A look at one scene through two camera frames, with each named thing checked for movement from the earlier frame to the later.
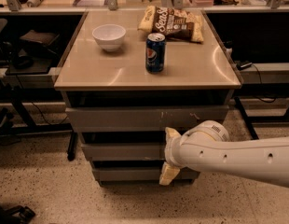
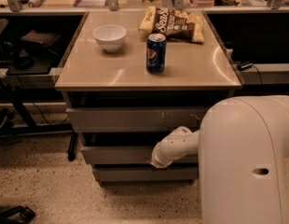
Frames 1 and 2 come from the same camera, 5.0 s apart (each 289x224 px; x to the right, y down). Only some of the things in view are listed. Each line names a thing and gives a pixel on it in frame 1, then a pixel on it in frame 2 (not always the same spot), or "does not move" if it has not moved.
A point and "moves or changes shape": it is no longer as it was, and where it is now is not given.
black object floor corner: [16, 215] does not move
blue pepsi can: [155, 52] does not move
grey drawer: [123, 151] moves or changes shape
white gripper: [171, 151] to [158, 158]
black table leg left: [72, 147] does not move
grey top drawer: [142, 119] does not move
